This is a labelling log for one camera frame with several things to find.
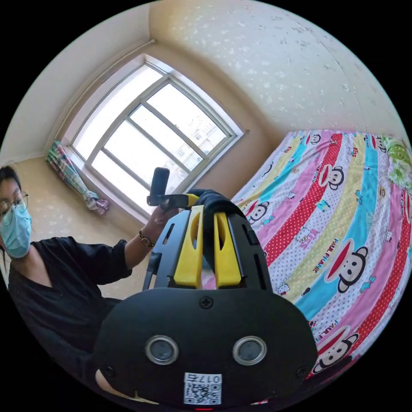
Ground checked curtain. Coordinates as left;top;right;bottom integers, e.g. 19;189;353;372
45;139;110;216

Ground person's left forearm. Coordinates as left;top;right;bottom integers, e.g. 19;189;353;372
124;227;159;270

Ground bed with cartoon striped sheet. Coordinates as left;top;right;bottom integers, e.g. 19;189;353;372
230;128;412;384

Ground person's right hand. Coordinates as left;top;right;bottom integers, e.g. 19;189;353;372
95;368;139;400

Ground black pants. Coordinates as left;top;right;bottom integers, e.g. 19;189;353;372
193;189;250;274

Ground window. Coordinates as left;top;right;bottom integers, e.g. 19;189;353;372
60;53;250;226

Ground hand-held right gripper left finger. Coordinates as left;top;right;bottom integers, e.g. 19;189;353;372
173;205;205;289

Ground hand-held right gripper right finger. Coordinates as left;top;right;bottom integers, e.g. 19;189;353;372
213;212;242;289

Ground person's left hand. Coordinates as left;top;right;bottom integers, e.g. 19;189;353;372
148;204;179;240

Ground person's body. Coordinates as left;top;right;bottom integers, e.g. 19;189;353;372
0;166;155;390

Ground green flowered pillow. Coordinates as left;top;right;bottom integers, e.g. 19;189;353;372
385;136;412;194

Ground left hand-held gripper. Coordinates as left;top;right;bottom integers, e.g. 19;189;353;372
146;192;201;213

